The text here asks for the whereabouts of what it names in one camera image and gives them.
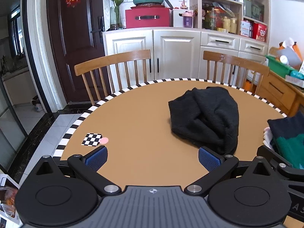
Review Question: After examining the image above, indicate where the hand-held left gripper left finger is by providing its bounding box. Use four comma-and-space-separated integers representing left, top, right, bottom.
36, 146, 121, 196

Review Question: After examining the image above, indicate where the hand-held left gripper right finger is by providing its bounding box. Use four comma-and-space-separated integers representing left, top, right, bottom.
184, 146, 274, 198

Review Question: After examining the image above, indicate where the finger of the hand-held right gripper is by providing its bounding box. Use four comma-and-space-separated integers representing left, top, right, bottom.
257, 145, 294, 169
277, 162, 304, 180

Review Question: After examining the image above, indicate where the black knit sweater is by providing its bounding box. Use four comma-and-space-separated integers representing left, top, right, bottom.
168, 87, 239, 155

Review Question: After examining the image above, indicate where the checkerboard marker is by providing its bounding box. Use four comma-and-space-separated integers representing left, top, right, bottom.
81, 133, 103, 146

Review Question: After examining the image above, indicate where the green blue knit sweater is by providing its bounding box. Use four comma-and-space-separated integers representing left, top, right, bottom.
267, 110, 304, 169

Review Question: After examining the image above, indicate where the wooden sideboard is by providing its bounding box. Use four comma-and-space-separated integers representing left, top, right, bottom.
255, 71, 304, 117

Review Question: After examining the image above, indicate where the flat grey box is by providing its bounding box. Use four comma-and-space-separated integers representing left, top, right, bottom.
285, 75, 304, 87

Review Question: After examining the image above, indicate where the teal tissue packet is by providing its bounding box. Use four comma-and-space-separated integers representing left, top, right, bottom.
290, 70, 304, 80

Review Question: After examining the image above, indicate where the green plastic basket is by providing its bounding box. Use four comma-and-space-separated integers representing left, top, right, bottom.
265, 55, 302, 79

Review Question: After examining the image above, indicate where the wooden chair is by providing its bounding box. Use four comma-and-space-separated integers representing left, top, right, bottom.
203, 51, 270, 93
74, 49, 152, 105

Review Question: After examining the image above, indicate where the grey pitcher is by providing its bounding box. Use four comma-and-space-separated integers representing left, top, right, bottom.
275, 47, 302, 67

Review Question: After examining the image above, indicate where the dark wooden door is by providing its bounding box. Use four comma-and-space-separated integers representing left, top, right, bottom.
46, 0, 112, 105

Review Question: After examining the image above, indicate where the black framed glass door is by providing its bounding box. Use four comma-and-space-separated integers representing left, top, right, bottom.
0, 0, 49, 171

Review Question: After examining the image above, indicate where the white cabinet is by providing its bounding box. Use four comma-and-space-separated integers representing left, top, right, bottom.
102, 27, 270, 93

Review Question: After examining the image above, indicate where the red snack box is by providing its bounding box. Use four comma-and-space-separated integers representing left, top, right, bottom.
252, 22, 268, 43

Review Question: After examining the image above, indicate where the white red box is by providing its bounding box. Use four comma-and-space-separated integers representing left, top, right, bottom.
240, 20, 253, 37

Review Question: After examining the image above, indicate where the yellow jar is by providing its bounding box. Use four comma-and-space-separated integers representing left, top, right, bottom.
222, 17, 238, 34

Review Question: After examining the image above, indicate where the purple water bottle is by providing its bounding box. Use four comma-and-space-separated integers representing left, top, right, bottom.
182, 11, 194, 28

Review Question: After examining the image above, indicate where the dark glass jar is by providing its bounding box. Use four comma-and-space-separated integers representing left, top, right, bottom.
204, 5, 218, 30

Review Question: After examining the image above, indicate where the glass vase with plant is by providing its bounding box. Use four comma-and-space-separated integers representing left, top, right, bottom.
93, 0, 130, 30

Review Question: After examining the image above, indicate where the green box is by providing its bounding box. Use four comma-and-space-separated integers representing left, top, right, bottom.
243, 0, 264, 22

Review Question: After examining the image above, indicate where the red storage box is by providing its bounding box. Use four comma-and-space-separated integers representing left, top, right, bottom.
125, 8, 172, 29

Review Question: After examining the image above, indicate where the open shelf unit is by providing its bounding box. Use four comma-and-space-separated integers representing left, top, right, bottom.
190, 0, 271, 44

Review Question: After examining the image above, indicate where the black door handle lock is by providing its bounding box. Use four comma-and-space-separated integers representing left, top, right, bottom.
90, 15, 105, 44

